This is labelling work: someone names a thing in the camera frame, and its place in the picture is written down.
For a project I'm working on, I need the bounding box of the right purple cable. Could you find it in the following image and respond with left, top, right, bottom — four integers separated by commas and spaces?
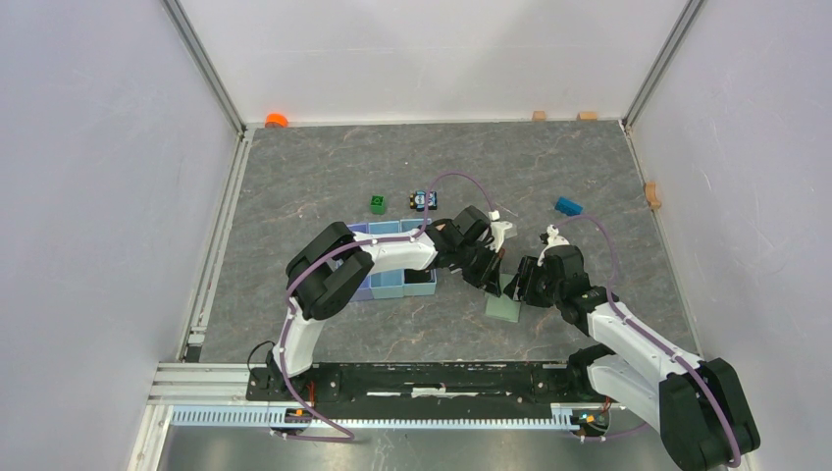
552, 214, 743, 469

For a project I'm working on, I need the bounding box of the green toy cube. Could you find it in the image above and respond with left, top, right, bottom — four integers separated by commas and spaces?
369, 194, 387, 215

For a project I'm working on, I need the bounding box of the blue toy brick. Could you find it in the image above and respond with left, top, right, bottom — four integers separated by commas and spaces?
554, 197, 583, 217

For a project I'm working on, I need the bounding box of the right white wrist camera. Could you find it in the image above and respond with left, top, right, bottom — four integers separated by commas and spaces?
537, 225, 570, 266

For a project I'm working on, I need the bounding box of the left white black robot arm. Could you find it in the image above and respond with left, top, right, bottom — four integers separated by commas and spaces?
269, 206, 517, 400

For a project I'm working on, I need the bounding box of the aluminium frame rail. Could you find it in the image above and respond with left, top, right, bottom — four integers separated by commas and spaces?
170, 405, 598, 432

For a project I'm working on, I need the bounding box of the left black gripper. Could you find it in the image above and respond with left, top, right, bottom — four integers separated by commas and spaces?
453, 241, 505, 298

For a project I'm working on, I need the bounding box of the purple cable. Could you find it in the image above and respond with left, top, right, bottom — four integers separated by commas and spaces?
283, 171, 498, 444
552, 214, 743, 469

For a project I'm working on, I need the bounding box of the orange round cap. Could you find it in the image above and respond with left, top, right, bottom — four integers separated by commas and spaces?
264, 113, 288, 129

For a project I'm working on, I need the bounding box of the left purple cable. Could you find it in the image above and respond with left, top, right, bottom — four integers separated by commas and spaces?
283, 171, 498, 444

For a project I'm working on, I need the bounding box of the blue three-compartment organizer tray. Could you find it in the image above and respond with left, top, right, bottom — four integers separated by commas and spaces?
347, 218, 437, 302

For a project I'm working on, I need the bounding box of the green card holder wallet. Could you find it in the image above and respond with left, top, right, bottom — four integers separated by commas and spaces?
485, 292, 521, 323

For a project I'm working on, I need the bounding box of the curved wooden piece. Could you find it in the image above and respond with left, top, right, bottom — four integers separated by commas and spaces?
644, 182, 662, 211

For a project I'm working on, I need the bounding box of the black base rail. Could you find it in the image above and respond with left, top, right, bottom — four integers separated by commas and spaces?
245, 361, 605, 420

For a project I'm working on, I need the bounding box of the black blue owl toy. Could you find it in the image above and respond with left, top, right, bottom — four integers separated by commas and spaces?
409, 190, 438, 212

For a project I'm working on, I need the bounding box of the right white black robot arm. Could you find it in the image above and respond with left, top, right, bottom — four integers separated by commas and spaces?
503, 244, 761, 470

